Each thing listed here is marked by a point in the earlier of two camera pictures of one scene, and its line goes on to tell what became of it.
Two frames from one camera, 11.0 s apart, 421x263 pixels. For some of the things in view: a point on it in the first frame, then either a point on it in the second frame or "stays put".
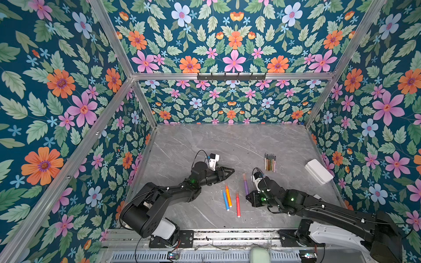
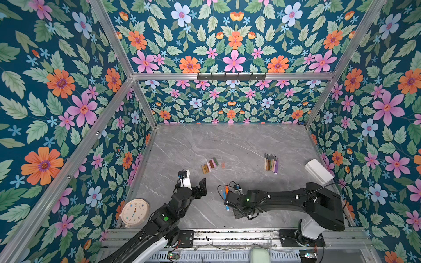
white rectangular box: (318, 172) stays put
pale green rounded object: (260, 255) stays put
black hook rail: (256, 77) stays put
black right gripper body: (260, 200) -> (238, 214)
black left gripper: (220, 173) -> (204, 189)
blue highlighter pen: (226, 204) stays put
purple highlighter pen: (246, 186) -> (276, 167)
